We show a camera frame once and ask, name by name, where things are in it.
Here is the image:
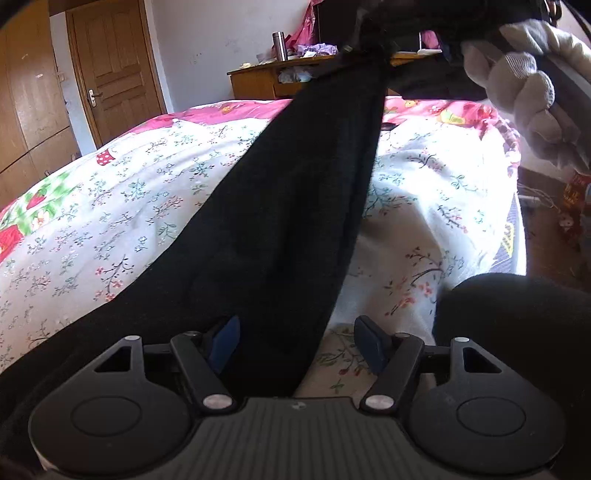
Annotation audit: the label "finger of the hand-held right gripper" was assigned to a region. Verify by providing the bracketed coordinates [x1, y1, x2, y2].
[302, 45, 389, 89]

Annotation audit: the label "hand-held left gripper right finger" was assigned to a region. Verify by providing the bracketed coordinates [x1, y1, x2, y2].
[353, 315, 504, 414]

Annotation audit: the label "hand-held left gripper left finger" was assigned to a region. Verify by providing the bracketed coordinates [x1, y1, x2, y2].
[92, 315, 242, 412]

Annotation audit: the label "black pants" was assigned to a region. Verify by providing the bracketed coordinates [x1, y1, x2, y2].
[0, 48, 393, 480]

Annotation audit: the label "person's right hand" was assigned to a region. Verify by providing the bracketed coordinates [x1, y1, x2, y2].
[462, 21, 591, 171]

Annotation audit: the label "purple cloth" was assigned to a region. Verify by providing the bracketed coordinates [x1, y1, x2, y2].
[295, 42, 338, 58]

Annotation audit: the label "black television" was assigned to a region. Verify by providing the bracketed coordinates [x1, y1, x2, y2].
[316, 0, 370, 56]

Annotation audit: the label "pink cloth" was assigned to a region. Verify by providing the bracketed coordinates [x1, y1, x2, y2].
[288, 0, 439, 51]

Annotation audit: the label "clear plastic bag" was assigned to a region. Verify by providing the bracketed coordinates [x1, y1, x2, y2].
[277, 65, 312, 84]

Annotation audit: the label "wooden side desk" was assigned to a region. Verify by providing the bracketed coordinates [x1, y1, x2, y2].
[227, 51, 444, 100]

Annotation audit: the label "floral printed bed quilt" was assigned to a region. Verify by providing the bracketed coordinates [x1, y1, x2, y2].
[0, 95, 522, 402]

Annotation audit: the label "quilted mattress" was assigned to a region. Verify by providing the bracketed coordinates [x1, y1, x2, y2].
[492, 194, 529, 278]

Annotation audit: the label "red package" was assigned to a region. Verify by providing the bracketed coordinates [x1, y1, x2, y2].
[561, 171, 591, 241]

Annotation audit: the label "wooden door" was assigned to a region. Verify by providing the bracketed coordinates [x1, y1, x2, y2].
[66, 0, 167, 148]

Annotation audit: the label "wooden wardrobe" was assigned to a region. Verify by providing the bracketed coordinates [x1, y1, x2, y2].
[0, 0, 81, 210]

